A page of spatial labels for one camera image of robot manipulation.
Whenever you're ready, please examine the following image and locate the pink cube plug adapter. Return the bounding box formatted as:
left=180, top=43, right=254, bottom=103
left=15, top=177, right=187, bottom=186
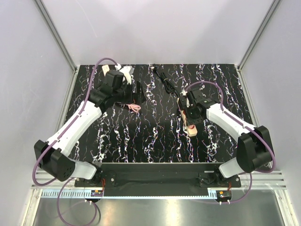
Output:
left=187, top=125, right=197, bottom=133

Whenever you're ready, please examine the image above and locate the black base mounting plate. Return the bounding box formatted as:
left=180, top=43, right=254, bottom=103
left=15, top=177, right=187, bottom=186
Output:
left=75, top=163, right=241, bottom=188

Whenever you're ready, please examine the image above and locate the grey cable duct rail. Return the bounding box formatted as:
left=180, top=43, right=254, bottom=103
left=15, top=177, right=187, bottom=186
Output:
left=41, top=188, right=217, bottom=200

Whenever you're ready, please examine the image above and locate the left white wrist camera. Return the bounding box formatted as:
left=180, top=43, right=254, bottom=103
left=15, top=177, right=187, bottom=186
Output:
left=115, top=64, right=134, bottom=84

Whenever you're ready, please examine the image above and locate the beige red power strip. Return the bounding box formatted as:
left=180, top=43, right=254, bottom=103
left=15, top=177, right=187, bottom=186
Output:
left=177, top=98, right=198, bottom=137

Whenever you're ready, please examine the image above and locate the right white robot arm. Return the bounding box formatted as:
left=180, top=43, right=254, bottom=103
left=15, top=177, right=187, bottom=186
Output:
left=178, top=89, right=275, bottom=187

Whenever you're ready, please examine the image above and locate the white pink power strip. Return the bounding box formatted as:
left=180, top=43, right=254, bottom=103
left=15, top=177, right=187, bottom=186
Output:
left=102, top=65, right=110, bottom=76

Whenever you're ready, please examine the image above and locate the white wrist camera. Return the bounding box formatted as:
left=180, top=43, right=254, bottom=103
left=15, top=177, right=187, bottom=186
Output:
left=180, top=90, right=190, bottom=108
left=115, top=64, right=134, bottom=84

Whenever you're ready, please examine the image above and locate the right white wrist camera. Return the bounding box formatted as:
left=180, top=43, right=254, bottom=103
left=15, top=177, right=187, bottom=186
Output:
left=180, top=90, right=190, bottom=108

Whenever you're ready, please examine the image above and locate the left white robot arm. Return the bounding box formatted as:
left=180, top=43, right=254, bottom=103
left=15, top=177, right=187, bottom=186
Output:
left=32, top=66, right=145, bottom=186

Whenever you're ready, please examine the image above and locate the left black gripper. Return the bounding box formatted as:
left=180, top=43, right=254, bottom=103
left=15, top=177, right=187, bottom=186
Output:
left=113, top=81, right=146, bottom=105

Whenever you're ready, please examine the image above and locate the black bundled cable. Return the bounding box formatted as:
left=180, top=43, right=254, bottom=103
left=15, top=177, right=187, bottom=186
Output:
left=150, top=65, right=180, bottom=97

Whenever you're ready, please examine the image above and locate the pink cable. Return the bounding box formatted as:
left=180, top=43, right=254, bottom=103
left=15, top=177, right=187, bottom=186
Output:
left=126, top=103, right=142, bottom=113

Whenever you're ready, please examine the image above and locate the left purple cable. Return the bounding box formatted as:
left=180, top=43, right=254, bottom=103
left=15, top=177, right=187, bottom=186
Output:
left=32, top=58, right=122, bottom=226

